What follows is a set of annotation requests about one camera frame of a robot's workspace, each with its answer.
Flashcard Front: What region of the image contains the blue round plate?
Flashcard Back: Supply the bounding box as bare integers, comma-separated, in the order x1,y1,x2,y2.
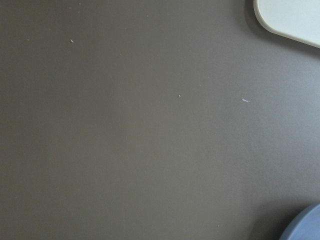
279,203,320,240

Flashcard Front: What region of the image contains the cream plastic tray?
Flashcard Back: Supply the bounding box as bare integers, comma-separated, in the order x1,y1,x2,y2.
253,0,320,48

